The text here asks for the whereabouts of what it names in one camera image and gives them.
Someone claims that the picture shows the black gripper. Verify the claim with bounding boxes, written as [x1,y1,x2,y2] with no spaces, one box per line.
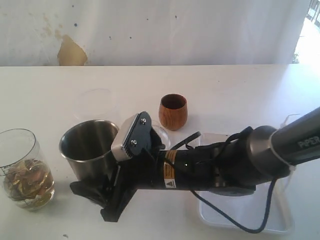
[69,128,167,223]

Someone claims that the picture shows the stainless steel cup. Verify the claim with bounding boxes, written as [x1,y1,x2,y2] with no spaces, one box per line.
[59,119,119,182]

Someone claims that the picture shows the gold foil coin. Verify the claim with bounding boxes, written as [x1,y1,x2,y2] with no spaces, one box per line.
[9,161,49,199]

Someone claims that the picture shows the clear plastic shaker cup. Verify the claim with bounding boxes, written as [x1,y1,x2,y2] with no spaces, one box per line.
[0,128,55,211]

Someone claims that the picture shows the clear dome strainer lid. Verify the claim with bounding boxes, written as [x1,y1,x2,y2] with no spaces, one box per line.
[151,119,171,150]

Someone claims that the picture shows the brown wooden cup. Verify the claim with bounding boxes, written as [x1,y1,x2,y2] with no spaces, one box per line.
[158,93,188,131]

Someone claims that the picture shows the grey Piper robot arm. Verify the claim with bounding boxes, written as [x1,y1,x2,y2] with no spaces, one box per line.
[70,109,320,222]

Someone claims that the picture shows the clear plastic container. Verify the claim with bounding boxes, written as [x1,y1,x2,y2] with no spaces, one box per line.
[72,88,121,127]

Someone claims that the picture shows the white rectangular tray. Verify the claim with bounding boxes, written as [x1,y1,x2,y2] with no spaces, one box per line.
[197,132,294,236]

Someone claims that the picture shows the white backdrop sheet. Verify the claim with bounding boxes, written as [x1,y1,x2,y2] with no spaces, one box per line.
[0,0,310,66]

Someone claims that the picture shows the white zip tie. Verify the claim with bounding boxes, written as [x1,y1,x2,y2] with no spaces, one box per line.
[268,113,300,195]

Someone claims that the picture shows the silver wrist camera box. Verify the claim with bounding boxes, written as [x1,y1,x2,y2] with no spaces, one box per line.
[111,111,152,162]

